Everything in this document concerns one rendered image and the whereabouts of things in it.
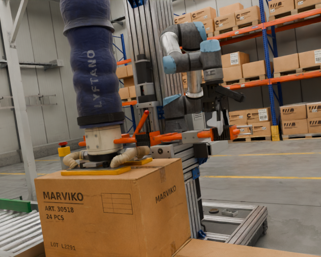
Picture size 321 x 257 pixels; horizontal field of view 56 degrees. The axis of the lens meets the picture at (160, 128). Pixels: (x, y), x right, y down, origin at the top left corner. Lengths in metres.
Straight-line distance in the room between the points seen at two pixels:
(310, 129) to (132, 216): 7.26
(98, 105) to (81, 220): 0.51
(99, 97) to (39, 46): 11.76
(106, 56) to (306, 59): 7.15
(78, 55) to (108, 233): 0.78
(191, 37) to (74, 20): 0.58
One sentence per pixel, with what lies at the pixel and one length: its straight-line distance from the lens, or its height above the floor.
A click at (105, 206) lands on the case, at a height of 0.83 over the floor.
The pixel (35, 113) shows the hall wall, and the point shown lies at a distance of 12.41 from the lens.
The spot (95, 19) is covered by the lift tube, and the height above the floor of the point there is 1.63.
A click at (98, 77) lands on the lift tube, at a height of 1.37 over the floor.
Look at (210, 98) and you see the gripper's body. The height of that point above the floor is 1.21.
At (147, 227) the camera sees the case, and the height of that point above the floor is 0.74.
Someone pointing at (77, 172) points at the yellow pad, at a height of 0.96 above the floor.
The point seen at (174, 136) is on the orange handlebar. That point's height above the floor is 1.08.
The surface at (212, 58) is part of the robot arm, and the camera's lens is 1.18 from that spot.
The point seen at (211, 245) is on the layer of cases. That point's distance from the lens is 1.52.
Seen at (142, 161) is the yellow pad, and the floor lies 0.96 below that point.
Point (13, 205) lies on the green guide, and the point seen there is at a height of 0.60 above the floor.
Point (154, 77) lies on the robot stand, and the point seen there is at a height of 1.41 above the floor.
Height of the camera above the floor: 1.19
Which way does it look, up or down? 4 degrees down
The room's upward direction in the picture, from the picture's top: 8 degrees counter-clockwise
